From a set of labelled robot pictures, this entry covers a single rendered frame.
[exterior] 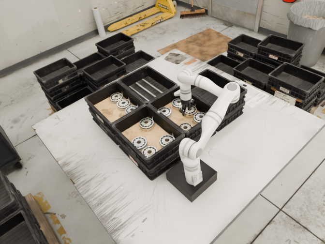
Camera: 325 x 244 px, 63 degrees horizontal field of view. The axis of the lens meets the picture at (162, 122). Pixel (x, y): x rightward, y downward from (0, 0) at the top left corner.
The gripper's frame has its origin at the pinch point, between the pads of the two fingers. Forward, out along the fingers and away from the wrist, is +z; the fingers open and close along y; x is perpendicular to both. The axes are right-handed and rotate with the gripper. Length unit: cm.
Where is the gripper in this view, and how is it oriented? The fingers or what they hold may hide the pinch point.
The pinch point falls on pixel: (186, 112)
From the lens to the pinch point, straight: 186.6
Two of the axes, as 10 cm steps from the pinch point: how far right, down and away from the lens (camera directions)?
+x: -6.4, -4.9, 5.9
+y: 7.6, -5.0, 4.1
